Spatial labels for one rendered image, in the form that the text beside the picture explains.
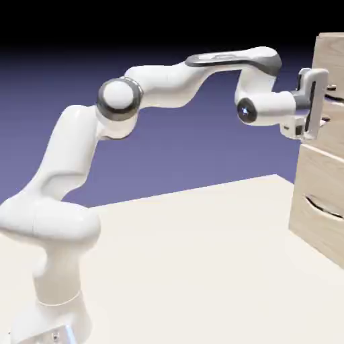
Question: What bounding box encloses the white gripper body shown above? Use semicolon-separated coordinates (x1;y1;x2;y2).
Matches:
296;67;329;141

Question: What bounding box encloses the light wood drawer front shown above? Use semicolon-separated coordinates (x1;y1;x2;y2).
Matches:
288;143;344;270
300;32;344;163

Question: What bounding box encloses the light wood cabinet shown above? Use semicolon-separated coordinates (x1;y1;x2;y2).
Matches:
288;32;344;270

